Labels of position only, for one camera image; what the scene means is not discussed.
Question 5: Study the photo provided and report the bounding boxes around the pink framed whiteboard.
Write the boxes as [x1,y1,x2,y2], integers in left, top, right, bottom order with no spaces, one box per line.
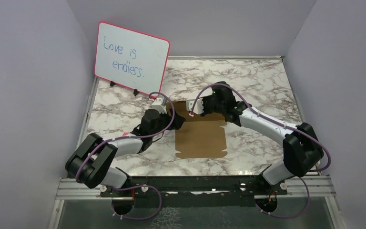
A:
[94,21,171,94]

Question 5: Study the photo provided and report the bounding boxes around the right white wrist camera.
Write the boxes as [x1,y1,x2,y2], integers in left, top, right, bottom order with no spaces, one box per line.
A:
[185,98,204,117]

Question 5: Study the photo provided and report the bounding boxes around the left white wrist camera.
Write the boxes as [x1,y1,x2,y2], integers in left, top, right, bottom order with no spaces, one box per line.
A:
[151,96,167,114]

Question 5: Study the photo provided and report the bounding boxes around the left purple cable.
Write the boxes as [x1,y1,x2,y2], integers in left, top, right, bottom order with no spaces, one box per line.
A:
[75,92,176,221]

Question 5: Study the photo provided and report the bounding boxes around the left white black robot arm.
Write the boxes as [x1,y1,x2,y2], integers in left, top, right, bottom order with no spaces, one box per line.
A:
[65,108,186,196]

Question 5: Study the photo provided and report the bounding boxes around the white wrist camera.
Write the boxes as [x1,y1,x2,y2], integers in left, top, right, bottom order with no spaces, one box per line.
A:
[151,96,167,114]
[185,98,204,117]

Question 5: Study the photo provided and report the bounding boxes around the brown cardboard box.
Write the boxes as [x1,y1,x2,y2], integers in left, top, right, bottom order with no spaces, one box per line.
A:
[173,101,227,159]

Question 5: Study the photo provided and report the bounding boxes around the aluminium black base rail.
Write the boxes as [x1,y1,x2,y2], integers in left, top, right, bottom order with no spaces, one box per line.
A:
[55,175,336,208]

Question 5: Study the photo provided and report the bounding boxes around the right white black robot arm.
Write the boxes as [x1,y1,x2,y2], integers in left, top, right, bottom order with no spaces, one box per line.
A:
[188,82,325,194]

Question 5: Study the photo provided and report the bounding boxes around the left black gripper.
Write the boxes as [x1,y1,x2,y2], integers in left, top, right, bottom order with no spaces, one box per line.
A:
[151,107,185,137]

